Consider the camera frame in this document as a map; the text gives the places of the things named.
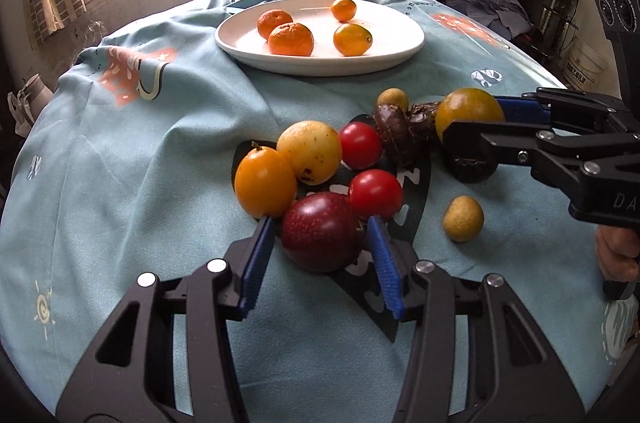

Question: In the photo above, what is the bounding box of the orange mandarin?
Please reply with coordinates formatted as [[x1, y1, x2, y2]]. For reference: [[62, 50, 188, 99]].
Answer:
[[268, 23, 315, 56], [257, 9, 294, 40]]

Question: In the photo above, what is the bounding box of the person's right hand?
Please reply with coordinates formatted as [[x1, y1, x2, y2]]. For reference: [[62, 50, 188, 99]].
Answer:
[[595, 223, 640, 285]]

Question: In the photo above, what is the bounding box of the red cherry tomato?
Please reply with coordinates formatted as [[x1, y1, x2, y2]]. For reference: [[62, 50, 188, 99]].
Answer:
[[348, 169, 404, 221], [338, 122, 383, 170]]

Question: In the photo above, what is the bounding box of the small orange kumquat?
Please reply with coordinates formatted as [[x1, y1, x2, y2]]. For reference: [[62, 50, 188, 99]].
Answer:
[[330, 0, 357, 22], [333, 23, 374, 56]]

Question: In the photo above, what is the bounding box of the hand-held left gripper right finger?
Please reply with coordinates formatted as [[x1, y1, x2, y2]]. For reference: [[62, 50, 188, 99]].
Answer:
[[366, 215, 586, 423]]

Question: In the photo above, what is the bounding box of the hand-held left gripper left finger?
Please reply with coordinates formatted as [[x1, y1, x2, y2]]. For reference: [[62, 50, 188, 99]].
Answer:
[[55, 217, 277, 423]]

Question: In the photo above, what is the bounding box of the light blue printed tablecloth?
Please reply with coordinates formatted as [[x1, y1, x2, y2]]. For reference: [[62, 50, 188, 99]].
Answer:
[[0, 0, 626, 423]]

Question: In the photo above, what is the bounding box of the tan longan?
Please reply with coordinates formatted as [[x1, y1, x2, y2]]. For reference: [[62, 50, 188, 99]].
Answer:
[[442, 196, 485, 243], [376, 88, 411, 114]]

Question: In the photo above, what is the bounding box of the grey-blue clothing pile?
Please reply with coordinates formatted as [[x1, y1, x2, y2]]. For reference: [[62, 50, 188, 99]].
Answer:
[[436, 0, 534, 40]]

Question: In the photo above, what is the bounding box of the dark wrinkled passion fruit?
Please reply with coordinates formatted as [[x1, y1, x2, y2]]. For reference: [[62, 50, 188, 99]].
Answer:
[[407, 101, 443, 144], [374, 104, 415, 166]]

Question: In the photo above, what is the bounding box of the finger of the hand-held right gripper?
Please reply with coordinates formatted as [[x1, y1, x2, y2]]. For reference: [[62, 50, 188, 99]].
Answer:
[[442, 119, 621, 184], [497, 87, 626, 134]]

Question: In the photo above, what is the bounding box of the orange oval fruit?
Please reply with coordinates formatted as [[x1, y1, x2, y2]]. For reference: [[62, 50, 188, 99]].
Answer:
[[234, 143, 298, 218]]

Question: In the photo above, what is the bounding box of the yellow-green round orange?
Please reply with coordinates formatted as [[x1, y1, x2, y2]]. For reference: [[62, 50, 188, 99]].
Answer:
[[435, 88, 506, 144]]

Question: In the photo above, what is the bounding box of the white plastic bucket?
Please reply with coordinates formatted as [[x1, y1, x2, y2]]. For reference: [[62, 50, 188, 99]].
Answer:
[[564, 35, 609, 92]]

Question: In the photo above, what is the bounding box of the yellow passion fruit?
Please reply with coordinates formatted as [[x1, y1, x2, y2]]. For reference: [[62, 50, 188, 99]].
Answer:
[[276, 121, 343, 184]]

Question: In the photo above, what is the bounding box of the dark red plum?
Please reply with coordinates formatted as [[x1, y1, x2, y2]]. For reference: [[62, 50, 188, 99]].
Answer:
[[280, 192, 364, 274]]

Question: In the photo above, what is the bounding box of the white cloth bag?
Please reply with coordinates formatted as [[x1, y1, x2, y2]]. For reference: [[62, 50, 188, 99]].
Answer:
[[6, 74, 54, 138]]

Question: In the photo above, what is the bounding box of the white oval plate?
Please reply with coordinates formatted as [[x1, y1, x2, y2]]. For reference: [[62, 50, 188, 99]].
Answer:
[[215, 0, 426, 77]]

